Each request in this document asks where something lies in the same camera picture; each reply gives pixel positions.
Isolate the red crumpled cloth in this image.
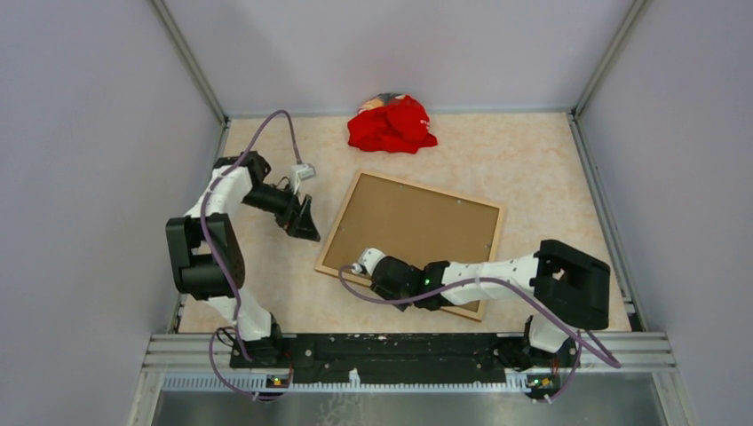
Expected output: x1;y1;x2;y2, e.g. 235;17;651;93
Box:
346;92;439;154

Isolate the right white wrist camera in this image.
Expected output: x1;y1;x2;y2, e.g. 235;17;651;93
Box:
351;248;386;276

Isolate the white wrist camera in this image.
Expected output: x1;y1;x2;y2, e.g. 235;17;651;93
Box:
289;162;317;194
351;248;386;276

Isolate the wooden picture frame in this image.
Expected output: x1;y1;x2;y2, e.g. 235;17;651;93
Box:
313;170;508;323

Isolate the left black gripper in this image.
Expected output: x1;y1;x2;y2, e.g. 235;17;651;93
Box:
241;179;320;241

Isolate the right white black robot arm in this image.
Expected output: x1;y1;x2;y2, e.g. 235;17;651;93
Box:
353;240;611;366

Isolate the aluminium front rail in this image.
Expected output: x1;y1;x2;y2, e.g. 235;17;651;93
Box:
142;332;677;395

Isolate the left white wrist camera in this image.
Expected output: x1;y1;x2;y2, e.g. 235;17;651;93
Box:
289;162;317;194

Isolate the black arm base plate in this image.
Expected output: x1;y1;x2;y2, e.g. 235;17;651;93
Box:
229;333;575;384

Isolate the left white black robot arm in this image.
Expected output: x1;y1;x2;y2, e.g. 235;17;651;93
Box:
165;151;321;367

